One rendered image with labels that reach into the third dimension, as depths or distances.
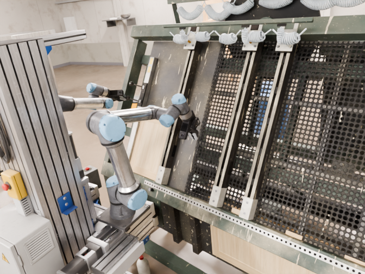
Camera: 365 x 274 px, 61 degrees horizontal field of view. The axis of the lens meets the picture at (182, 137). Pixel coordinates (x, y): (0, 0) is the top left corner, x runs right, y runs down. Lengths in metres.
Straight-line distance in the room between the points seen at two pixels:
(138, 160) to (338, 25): 1.65
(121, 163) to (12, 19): 12.74
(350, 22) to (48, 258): 1.91
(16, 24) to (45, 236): 12.74
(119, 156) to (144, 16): 10.55
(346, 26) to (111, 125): 1.29
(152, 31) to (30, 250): 1.81
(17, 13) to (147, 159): 12.15
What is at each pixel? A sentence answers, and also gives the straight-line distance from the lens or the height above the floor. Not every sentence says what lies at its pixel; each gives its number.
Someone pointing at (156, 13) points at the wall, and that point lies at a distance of 11.57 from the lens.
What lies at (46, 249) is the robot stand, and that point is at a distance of 1.71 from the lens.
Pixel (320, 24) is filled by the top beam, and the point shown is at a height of 1.92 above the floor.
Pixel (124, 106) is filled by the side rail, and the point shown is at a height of 1.33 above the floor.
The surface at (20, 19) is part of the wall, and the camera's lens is 14.22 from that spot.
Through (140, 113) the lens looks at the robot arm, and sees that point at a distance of 1.70.
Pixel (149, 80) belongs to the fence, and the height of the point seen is 1.55.
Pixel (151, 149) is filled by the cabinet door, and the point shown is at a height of 1.08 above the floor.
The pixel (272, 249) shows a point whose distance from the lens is 1.89.
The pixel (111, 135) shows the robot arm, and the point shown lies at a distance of 1.42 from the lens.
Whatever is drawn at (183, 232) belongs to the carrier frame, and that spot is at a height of 0.29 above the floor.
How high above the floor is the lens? 2.12
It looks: 23 degrees down
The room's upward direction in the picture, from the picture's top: 6 degrees counter-clockwise
